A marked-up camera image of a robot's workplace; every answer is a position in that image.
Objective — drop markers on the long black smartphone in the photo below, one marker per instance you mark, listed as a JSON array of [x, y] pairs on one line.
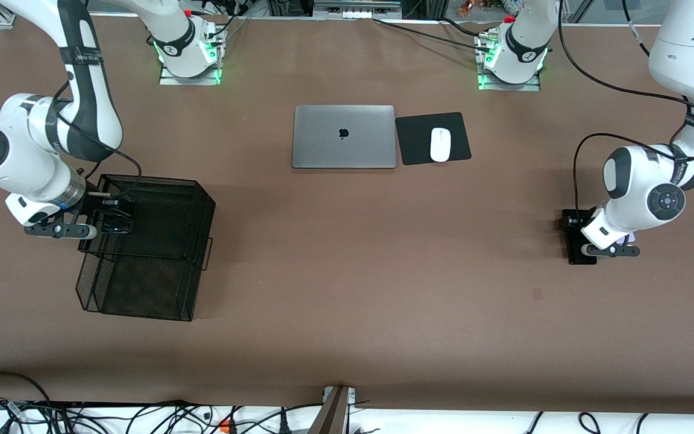
[[577, 250]]

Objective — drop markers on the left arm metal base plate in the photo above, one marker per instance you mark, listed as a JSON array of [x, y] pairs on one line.
[[534, 87]]

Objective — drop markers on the grey closed laptop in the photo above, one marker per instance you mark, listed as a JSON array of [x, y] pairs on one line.
[[343, 137]]

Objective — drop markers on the small black flip phone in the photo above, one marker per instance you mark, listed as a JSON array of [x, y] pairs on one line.
[[112, 224]]

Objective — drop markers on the black mouse pad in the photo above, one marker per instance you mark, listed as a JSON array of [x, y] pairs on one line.
[[419, 141]]

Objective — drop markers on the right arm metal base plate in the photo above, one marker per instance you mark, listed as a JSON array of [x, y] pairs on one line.
[[169, 80]]

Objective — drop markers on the grey power strip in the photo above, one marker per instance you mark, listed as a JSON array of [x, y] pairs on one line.
[[356, 8]]

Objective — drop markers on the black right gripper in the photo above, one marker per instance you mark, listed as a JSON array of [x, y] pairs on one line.
[[97, 205]]

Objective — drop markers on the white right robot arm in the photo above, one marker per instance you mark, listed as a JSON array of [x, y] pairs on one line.
[[28, 157]]

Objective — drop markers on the lavender flip phone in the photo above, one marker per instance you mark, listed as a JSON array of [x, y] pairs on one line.
[[629, 239]]

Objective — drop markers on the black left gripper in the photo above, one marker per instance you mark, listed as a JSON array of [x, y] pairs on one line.
[[577, 228]]

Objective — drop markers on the white computer mouse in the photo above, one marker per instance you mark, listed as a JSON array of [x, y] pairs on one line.
[[440, 144]]

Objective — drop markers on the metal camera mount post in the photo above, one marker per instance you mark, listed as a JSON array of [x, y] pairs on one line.
[[334, 413]]

